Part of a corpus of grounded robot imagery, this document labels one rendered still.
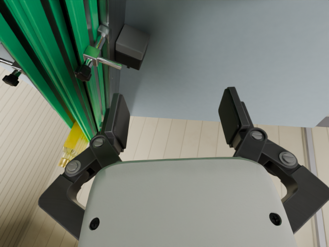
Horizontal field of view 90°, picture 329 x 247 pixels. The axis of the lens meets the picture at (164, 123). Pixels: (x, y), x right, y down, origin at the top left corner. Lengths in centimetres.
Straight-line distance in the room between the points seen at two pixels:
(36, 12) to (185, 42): 36
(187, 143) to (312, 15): 189
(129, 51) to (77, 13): 22
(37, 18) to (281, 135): 224
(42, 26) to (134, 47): 21
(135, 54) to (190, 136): 184
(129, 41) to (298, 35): 43
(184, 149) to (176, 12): 186
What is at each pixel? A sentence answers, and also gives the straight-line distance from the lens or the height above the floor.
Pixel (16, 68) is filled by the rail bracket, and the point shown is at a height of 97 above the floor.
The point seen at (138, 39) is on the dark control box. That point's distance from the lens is 53.
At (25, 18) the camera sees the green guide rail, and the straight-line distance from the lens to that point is 41.
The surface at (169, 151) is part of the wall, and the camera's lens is 225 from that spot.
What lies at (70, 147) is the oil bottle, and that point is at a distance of 99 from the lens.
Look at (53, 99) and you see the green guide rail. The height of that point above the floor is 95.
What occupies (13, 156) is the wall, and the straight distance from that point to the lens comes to 297.
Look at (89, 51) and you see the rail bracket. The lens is 38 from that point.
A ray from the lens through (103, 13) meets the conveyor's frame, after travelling 41.
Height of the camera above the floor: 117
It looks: 23 degrees down
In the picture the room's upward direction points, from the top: 166 degrees counter-clockwise
